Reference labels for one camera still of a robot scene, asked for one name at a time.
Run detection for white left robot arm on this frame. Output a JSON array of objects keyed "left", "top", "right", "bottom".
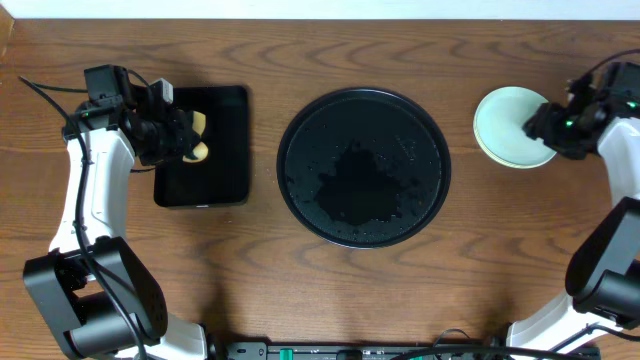
[{"left": 23, "top": 104, "right": 209, "bottom": 359}]

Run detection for black rectangular tray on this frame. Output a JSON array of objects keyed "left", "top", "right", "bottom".
[{"left": 154, "top": 85, "right": 250, "bottom": 209}]

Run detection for mint plate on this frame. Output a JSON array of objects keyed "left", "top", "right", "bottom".
[{"left": 473, "top": 86, "right": 556, "bottom": 169}]

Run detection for yellow green sponge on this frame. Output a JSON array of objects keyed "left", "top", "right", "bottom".
[{"left": 182, "top": 111, "right": 209, "bottom": 163}]

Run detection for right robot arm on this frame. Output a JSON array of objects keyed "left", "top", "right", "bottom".
[{"left": 505, "top": 90, "right": 639, "bottom": 359}]

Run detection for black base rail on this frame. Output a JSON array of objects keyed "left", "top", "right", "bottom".
[{"left": 207, "top": 341, "right": 602, "bottom": 360}]

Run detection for yellow plate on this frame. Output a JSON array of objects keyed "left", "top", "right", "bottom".
[{"left": 474, "top": 130, "right": 511, "bottom": 167}]

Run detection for black round tray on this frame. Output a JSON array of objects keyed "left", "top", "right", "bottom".
[{"left": 276, "top": 87, "right": 452, "bottom": 249}]

